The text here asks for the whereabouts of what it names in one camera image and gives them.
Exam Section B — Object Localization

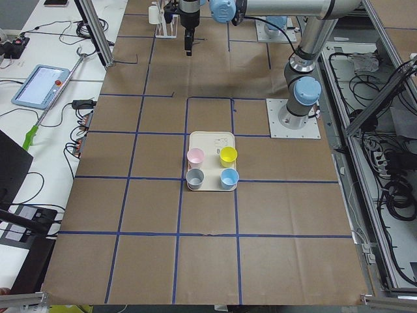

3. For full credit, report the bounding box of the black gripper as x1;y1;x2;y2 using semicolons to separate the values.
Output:
164;0;200;56

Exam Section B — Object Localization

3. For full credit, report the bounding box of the white ikea cup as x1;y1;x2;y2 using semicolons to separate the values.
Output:
148;5;161;25

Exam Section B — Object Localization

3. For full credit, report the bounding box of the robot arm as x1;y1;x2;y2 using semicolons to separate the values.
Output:
209;0;360;130
264;16;288;36

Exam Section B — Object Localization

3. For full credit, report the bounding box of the pink cup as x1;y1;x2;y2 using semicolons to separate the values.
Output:
186;147;205;168

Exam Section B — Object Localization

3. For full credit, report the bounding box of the yellow cup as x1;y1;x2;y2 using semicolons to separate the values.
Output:
220;146;238;168

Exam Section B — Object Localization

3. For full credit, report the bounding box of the grey cup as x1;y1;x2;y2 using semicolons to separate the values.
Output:
186;168;205;190

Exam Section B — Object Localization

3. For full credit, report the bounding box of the light blue cup near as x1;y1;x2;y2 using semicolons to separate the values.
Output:
220;168;240;190

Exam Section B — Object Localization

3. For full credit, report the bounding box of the cream serving tray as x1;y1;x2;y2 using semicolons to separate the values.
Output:
188;131;237;192

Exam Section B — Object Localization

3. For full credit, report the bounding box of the black power adapter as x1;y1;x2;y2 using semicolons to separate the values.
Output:
71;99;96;110

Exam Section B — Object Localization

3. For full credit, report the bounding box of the blue teach pendant tablet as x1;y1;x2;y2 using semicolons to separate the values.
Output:
11;65;70;110

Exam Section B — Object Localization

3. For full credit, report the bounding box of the brown paper table cover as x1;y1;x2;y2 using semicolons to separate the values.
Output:
42;1;367;305

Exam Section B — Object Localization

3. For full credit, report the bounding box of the white wire cup rack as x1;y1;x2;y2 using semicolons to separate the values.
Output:
151;1;178;39

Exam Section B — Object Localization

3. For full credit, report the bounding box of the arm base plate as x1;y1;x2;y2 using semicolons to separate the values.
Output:
255;16;297;44
266;98;321;140

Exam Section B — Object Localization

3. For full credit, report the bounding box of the aluminium frame post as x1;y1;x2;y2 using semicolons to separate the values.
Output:
74;0;114;68

